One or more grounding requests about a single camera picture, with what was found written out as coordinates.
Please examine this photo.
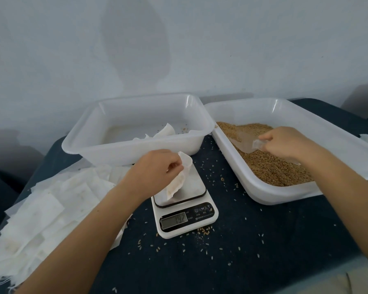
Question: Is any person's right hand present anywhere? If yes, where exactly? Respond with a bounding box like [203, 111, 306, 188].
[258, 126, 321, 164]

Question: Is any person's left hand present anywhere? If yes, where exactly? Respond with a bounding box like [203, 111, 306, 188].
[119, 149, 185, 203]

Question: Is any brown grain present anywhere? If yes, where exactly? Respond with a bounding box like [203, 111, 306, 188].
[216, 122, 314, 187]

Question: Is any white plastic tub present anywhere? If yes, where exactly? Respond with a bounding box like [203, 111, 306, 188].
[61, 93, 217, 167]

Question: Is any white tray of grain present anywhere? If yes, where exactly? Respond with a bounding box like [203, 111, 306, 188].
[204, 98, 368, 206]

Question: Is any pile of white bags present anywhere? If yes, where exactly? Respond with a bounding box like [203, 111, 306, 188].
[0, 159, 136, 288]

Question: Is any person's left forearm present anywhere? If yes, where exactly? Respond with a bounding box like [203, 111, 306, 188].
[15, 189, 148, 294]

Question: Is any person's right forearm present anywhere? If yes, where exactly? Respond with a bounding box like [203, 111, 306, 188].
[307, 147, 368, 270]

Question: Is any white digital kitchen scale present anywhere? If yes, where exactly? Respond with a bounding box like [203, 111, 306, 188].
[151, 162, 220, 239]

